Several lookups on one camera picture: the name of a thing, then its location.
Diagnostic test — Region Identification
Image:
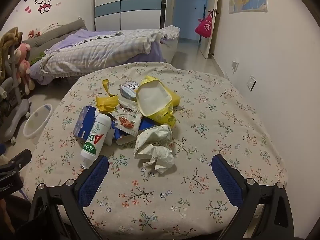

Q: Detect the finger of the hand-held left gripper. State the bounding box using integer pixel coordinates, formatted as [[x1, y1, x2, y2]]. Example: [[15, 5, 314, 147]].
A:
[[0, 149, 32, 174]]

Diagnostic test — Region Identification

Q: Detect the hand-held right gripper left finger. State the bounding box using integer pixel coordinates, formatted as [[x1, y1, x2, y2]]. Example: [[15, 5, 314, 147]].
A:
[[25, 155, 110, 240]]

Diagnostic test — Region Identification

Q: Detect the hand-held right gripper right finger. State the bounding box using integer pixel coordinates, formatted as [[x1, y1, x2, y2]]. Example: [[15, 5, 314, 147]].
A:
[[211, 154, 295, 240]]

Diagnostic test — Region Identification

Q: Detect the white plastic bucket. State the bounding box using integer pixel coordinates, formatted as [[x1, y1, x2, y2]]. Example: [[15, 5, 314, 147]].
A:
[[23, 104, 54, 139]]

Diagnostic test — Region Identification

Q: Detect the white plastic bottle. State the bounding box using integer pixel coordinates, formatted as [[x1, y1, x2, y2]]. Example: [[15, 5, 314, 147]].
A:
[[80, 113, 112, 169]]

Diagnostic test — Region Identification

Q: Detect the white paper bag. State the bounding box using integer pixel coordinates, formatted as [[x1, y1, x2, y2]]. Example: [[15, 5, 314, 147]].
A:
[[134, 125, 175, 174]]

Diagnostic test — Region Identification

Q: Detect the small yellow plastic bag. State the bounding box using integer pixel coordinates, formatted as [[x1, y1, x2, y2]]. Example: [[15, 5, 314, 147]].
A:
[[96, 79, 118, 113]]

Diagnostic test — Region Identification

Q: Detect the large yellow plastic bag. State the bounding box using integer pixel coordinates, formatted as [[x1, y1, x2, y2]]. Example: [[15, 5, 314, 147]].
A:
[[136, 75, 181, 128]]

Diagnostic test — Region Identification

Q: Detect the flattened white blue carton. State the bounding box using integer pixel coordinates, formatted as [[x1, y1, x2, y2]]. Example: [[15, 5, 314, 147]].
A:
[[110, 120, 137, 145]]

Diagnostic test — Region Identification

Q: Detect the floral tablecloth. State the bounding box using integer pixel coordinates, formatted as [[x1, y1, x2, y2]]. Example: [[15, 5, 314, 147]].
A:
[[22, 62, 288, 240]]

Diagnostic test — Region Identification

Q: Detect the blue white carton box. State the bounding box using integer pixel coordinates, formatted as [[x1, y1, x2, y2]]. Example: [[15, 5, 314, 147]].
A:
[[73, 106, 99, 140]]

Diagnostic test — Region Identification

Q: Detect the orange print snack packet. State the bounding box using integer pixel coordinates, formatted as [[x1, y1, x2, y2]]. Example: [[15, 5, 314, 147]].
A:
[[114, 107, 143, 137]]

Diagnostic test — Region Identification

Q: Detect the blue packet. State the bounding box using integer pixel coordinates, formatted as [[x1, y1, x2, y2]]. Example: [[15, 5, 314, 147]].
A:
[[139, 117, 158, 130]]

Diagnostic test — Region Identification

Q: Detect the grey white packet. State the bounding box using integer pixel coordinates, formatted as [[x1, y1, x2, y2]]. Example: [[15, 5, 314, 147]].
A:
[[119, 80, 140, 102]]

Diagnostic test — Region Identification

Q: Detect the pink plush toy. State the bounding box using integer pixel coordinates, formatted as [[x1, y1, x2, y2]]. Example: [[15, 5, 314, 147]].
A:
[[14, 43, 35, 95]]

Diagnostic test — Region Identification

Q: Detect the green cloth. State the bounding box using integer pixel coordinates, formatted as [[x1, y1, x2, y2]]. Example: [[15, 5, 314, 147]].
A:
[[30, 52, 46, 64]]

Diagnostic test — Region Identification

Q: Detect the checked blanket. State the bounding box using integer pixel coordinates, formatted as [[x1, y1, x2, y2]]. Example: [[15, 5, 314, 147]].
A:
[[40, 29, 180, 80]]

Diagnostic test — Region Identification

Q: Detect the small plush cat toy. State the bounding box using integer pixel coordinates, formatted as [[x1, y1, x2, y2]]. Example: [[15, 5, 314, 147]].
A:
[[28, 27, 42, 38]]

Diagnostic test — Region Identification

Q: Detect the bed with purple bedding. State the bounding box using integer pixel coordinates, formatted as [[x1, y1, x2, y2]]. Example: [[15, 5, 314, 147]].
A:
[[30, 29, 165, 85]]

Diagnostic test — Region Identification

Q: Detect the grey headboard cushion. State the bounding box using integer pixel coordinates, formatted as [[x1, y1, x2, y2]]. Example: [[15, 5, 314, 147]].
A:
[[21, 19, 88, 48]]

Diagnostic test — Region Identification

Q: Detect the white door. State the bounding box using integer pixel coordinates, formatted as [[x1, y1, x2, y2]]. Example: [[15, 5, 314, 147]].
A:
[[200, 0, 220, 59]]

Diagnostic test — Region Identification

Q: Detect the red bag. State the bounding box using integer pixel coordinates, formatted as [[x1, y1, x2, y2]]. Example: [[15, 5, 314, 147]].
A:
[[195, 16, 214, 38]]

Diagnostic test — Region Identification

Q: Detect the white blue wardrobe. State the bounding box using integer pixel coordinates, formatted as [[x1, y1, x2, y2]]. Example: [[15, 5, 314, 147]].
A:
[[94, 0, 168, 32]]

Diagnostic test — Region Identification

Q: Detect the white bed frame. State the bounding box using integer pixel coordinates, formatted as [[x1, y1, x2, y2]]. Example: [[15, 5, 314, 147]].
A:
[[160, 39, 179, 64]]

